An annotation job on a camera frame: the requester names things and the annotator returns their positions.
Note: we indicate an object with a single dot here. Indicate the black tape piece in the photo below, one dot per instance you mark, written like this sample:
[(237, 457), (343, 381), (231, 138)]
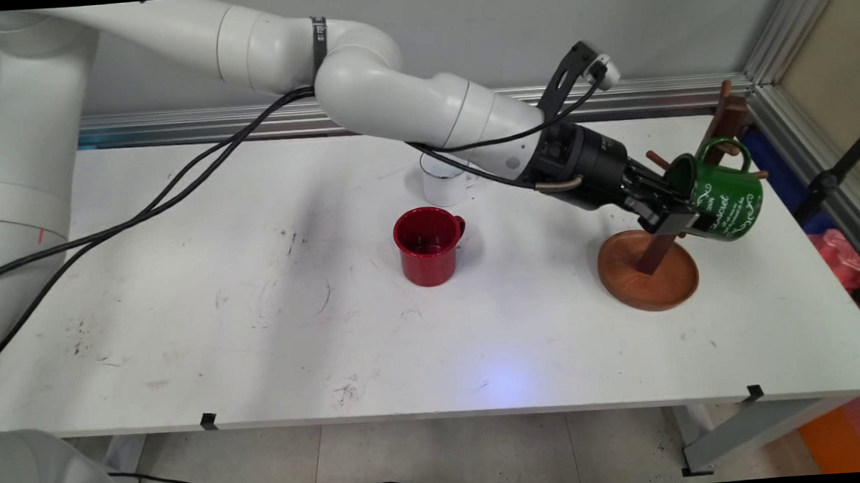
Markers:
[(754, 393), (208, 421)]

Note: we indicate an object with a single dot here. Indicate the dark blue foam sheet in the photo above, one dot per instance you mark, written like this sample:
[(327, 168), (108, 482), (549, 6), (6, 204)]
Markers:
[(777, 175)]

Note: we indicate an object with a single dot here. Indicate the aluminium corner frame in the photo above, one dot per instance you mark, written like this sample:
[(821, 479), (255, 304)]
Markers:
[(785, 126)]

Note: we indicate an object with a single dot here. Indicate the red enamel mug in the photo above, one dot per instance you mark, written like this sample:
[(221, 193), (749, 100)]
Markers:
[(428, 268)]

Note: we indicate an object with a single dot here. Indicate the white enamel mug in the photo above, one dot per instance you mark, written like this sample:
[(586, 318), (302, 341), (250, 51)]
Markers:
[(445, 188)]

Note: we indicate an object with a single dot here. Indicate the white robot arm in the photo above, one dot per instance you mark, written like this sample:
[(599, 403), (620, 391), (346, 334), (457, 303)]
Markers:
[(391, 94)]

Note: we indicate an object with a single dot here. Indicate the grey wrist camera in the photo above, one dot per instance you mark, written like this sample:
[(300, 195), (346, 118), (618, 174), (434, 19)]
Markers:
[(608, 72)]

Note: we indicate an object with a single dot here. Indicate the green enamel mug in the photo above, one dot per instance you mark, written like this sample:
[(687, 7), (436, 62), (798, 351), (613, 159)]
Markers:
[(730, 208)]

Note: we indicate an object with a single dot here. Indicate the long aluminium rail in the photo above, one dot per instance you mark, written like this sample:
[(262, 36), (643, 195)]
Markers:
[(653, 97)]

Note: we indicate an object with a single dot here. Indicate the black tripod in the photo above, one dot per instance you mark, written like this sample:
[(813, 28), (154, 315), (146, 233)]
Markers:
[(818, 184)]

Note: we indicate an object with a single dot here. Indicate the grey table leg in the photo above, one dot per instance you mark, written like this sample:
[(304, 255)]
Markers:
[(748, 431), (126, 458)]

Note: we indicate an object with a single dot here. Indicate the orange box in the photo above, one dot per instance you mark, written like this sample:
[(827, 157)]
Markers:
[(834, 441)]

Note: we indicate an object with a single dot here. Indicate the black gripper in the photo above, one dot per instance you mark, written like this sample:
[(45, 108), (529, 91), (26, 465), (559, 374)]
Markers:
[(589, 164)]

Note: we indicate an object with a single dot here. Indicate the brown wooden mug tree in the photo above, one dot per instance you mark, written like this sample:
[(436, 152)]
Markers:
[(649, 280)]

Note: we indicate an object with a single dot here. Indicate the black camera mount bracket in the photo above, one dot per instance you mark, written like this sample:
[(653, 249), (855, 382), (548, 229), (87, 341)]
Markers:
[(562, 84)]

